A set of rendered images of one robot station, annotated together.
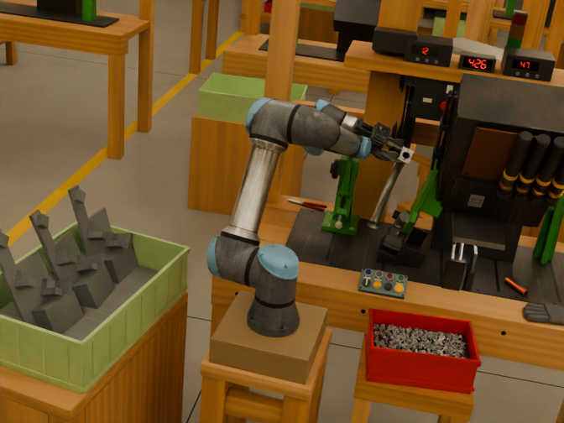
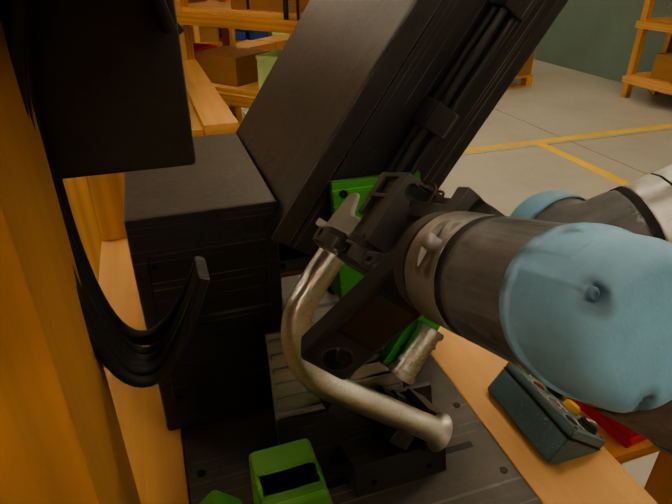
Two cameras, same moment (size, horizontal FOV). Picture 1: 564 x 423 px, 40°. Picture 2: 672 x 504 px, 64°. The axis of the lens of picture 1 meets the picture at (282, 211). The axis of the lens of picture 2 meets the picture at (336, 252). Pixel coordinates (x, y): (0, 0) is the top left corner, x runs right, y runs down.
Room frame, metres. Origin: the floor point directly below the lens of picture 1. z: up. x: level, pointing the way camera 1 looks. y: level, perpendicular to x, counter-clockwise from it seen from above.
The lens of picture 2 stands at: (2.76, 0.03, 1.51)
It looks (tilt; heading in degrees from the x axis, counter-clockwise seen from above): 29 degrees down; 243
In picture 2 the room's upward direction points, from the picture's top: straight up
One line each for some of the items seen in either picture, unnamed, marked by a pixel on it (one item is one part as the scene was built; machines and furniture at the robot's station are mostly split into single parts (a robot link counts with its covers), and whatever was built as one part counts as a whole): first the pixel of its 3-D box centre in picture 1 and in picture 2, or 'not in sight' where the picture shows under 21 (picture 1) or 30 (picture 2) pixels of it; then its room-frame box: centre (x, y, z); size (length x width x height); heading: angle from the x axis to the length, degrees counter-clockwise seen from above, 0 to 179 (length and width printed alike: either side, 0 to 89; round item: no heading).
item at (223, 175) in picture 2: (479, 204); (206, 271); (2.61, -0.71, 1.07); 0.30 x 0.18 x 0.34; 82
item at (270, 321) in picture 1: (274, 307); not in sight; (1.91, -0.01, 0.98); 0.15 x 0.15 x 0.10
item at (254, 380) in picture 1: (269, 351); not in sight; (1.91, -0.01, 0.83); 0.32 x 0.32 x 0.04; 78
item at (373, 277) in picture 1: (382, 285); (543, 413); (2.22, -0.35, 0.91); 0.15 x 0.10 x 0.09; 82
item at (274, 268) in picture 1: (274, 272); not in sight; (1.91, 0.00, 1.10); 0.13 x 0.12 x 0.14; 68
